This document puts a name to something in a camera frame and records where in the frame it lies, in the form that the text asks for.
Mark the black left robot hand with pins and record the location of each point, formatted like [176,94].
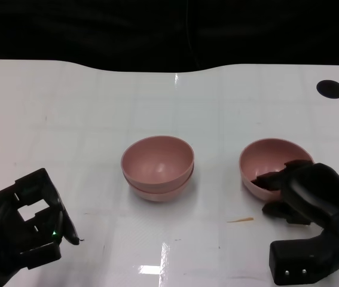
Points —
[1,233]

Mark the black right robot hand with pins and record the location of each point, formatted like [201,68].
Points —
[315,191]

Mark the pink plastic bowl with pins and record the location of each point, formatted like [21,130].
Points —
[157,161]
[265,158]
[157,195]

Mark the small orange wood sliver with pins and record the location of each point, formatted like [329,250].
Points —
[244,220]

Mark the black round table grommet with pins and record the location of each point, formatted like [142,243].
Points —
[330,88]

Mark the black right wrist camera housing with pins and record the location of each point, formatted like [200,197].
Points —
[306,257]

